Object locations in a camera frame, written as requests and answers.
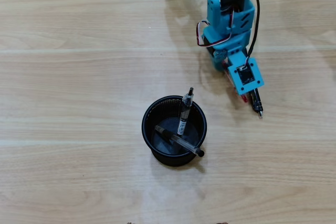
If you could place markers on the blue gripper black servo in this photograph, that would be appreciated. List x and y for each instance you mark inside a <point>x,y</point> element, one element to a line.
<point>219,56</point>

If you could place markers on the red retractable pen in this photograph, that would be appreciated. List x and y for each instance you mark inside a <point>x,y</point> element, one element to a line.
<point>244,98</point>

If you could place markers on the black retractable pen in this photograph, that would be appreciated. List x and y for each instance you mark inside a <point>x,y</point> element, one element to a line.
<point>256,103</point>

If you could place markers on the clear pen with grey grip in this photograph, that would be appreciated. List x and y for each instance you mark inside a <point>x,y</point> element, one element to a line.
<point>185,113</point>

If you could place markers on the clear capped pen black grip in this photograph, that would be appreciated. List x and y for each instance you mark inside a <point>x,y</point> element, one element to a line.
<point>183,144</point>

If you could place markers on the black mesh pen holder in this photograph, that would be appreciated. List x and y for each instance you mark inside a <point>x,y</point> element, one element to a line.
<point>162,108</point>

